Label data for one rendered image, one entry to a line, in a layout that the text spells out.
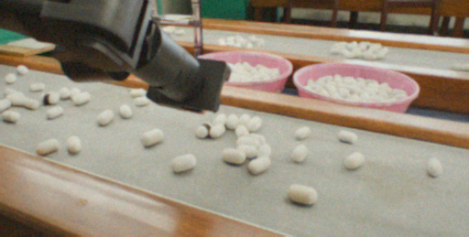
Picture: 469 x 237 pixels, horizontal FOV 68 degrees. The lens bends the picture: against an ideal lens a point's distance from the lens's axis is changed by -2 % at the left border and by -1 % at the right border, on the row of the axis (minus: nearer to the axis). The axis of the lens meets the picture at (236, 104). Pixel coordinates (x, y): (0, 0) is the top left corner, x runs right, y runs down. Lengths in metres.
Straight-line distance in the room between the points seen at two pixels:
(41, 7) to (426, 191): 0.48
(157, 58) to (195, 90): 0.09
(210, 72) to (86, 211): 0.21
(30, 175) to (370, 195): 0.44
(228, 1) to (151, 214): 3.13
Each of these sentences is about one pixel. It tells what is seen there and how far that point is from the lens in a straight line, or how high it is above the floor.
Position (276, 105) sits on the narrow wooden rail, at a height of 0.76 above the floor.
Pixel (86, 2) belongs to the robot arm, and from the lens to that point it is 0.32.
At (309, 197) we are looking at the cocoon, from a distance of 0.45.
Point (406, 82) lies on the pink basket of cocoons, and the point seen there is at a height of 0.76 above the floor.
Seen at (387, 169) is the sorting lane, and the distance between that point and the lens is 0.56.
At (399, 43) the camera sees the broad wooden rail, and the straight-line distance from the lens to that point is 1.31.
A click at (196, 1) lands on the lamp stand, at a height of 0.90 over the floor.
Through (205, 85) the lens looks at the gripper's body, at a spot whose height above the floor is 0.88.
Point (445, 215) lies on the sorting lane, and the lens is 0.51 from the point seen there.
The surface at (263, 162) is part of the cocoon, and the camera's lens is 0.51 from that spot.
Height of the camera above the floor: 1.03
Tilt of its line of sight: 23 degrees down
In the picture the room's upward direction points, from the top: straight up
